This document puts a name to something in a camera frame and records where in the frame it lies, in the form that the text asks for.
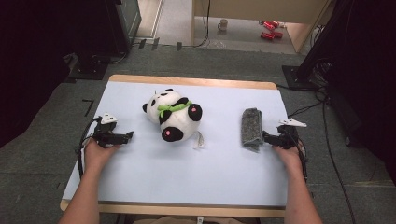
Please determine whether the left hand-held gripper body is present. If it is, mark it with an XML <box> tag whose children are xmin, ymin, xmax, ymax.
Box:
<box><xmin>92</xmin><ymin>113</ymin><xmax>122</xmax><ymax>149</ymax></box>

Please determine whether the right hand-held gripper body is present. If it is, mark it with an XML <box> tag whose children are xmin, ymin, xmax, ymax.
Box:
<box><xmin>275</xmin><ymin>119</ymin><xmax>307</xmax><ymax>150</ymax></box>

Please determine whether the grey fluffy towel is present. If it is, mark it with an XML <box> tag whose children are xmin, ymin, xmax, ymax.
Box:
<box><xmin>241</xmin><ymin>107</ymin><xmax>264</xmax><ymax>153</ymax></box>

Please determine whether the panda plush toy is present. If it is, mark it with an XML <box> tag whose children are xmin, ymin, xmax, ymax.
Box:
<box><xmin>142</xmin><ymin>88</ymin><xmax>206</xmax><ymax>149</ymax></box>

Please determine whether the person's left hand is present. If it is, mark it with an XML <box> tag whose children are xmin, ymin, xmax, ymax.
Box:
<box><xmin>83</xmin><ymin>138</ymin><xmax>120</xmax><ymax>175</ymax></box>

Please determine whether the person's right hand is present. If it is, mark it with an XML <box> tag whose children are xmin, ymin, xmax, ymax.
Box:
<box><xmin>273</xmin><ymin>144</ymin><xmax>304</xmax><ymax>180</ymax></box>

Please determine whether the black metal stand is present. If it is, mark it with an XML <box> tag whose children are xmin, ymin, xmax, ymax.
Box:
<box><xmin>281</xmin><ymin>0</ymin><xmax>356</xmax><ymax>91</ymax></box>

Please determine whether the black stand base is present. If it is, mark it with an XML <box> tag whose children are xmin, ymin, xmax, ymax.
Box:
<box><xmin>68</xmin><ymin>52</ymin><xmax>109</xmax><ymax>81</ymax></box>

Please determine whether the wooden table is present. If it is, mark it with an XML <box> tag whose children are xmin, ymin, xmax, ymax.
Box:
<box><xmin>60</xmin><ymin>74</ymin><xmax>287</xmax><ymax>218</ymax></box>

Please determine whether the dark curtain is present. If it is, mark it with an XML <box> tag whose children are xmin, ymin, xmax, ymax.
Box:
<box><xmin>326</xmin><ymin>0</ymin><xmax>396</xmax><ymax>185</ymax></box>
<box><xmin>0</xmin><ymin>0</ymin><xmax>108</xmax><ymax>148</ymax></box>

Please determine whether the beige desk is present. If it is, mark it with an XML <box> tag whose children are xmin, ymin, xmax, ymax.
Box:
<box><xmin>191</xmin><ymin>0</ymin><xmax>332</xmax><ymax>54</ymax></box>

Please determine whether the thin black floor cable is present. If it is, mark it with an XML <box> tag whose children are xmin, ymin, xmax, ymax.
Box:
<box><xmin>288</xmin><ymin>102</ymin><xmax>325</xmax><ymax>119</ymax></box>

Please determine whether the right hand-held gripper cable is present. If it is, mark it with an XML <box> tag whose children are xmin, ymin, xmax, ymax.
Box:
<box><xmin>290</xmin><ymin>127</ymin><xmax>309</xmax><ymax>183</ymax></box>

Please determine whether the hand-held gripper cable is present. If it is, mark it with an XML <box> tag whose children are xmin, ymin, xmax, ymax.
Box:
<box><xmin>76</xmin><ymin>116</ymin><xmax>102</xmax><ymax>180</ymax></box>
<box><xmin>290</xmin><ymin>127</ymin><xmax>309</xmax><ymax>183</ymax></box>

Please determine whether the left hand-held gripper cable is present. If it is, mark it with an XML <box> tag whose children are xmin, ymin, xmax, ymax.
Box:
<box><xmin>76</xmin><ymin>116</ymin><xmax>102</xmax><ymax>180</ymax></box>

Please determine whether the long black floor cable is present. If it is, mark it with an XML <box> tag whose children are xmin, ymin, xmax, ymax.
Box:
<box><xmin>321</xmin><ymin>99</ymin><xmax>358</xmax><ymax>224</ymax></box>

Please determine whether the black cable bundle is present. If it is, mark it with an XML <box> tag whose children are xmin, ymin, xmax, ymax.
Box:
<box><xmin>311</xmin><ymin>57</ymin><xmax>332</xmax><ymax>104</ymax></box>

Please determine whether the looped black floor cable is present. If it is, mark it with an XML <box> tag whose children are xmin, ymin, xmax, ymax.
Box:
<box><xmin>92</xmin><ymin>49</ymin><xmax>130</xmax><ymax>65</ymax></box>

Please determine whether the hanging black cable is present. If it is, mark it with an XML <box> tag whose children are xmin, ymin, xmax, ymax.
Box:
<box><xmin>192</xmin><ymin>0</ymin><xmax>211</xmax><ymax>49</ymax></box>

